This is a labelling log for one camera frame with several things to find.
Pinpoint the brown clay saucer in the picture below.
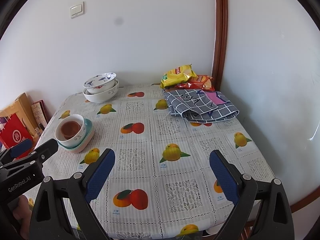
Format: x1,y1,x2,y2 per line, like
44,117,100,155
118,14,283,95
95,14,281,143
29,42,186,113
60,121,81,140

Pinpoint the pink plastic dish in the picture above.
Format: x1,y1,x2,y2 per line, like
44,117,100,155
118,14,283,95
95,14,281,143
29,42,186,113
59,128,94,153

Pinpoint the teal plastic dish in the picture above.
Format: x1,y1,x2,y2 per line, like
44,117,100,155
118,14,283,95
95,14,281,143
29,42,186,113
56,117,94,150

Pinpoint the person's left hand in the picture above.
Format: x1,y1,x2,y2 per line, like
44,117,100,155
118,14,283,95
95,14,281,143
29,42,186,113
12,195,32,239

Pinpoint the red paper bag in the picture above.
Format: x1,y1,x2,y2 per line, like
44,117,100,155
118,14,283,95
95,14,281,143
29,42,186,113
0,113,33,148

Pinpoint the patterned framed box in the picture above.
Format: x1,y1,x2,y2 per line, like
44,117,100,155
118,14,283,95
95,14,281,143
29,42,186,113
31,100,49,131

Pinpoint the brown cardboard box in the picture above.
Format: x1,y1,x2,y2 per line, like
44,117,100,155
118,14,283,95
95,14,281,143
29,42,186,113
1,93,38,137

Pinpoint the large white ceramic bowl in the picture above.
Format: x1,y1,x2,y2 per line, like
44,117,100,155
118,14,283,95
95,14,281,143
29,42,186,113
82,79,119,103

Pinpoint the blue patterned porcelain bowl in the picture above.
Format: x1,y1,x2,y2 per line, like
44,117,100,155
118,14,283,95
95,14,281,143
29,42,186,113
83,73,117,94

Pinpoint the fruit print tablecloth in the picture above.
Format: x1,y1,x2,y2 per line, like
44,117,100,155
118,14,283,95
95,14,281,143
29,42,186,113
40,85,274,239

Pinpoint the grey checked folded cloth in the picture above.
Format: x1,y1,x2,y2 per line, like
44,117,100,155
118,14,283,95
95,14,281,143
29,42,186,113
163,89,239,124

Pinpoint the yellow chips bag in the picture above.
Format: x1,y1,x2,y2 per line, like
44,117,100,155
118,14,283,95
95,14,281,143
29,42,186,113
160,64,197,88

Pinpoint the red chips bag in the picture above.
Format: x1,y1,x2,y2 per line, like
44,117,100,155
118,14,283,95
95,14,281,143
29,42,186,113
175,75,215,92

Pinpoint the white wall light switch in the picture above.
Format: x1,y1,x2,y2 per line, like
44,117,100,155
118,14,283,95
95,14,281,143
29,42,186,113
69,2,85,19

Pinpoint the brown wooden door frame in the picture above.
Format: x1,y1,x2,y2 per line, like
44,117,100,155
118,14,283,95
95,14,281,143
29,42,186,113
212,0,228,90

